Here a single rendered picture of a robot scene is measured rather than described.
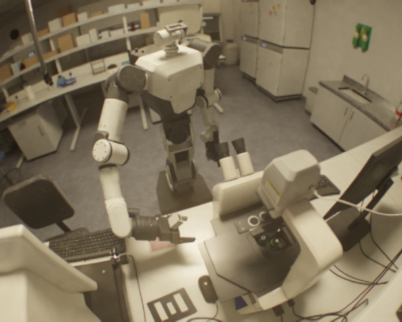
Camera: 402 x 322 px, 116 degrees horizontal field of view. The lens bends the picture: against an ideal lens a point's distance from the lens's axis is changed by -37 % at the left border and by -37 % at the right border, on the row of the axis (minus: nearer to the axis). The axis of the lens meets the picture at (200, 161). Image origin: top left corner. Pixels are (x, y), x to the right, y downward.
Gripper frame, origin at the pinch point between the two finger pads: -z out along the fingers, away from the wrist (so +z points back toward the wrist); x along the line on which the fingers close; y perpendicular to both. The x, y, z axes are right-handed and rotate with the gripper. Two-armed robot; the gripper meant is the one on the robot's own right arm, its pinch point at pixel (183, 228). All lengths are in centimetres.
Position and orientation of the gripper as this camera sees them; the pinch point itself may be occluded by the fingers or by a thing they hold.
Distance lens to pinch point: 75.7
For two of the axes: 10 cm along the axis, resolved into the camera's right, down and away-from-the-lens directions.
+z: -9.0, -1.2, -4.2
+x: -3.1, -5.1, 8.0
